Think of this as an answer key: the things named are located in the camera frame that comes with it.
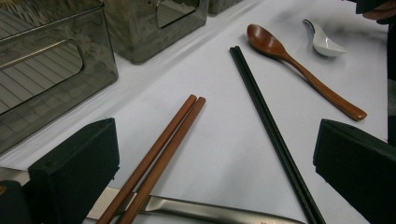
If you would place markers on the brown wooden spoon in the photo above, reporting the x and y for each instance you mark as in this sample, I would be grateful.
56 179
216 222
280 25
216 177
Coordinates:
267 43

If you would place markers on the translucent grey plastic bin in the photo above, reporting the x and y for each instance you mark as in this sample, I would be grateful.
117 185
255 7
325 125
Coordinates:
46 77
137 34
221 5

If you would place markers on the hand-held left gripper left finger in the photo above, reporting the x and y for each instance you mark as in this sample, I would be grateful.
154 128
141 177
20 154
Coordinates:
74 168

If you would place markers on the white ceramic spoon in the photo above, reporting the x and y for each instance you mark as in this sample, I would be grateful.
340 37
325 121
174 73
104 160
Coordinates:
325 45

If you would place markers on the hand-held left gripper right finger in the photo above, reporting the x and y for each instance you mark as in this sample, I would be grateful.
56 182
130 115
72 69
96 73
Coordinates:
361 174

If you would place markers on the black chopstick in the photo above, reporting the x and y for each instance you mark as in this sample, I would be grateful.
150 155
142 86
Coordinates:
270 130
275 129

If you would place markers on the brown wooden chopstick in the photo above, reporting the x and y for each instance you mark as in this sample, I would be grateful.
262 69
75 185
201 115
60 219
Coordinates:
149 157
168 158

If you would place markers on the metal table knife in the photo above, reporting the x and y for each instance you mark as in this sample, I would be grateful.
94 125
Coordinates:
202 211

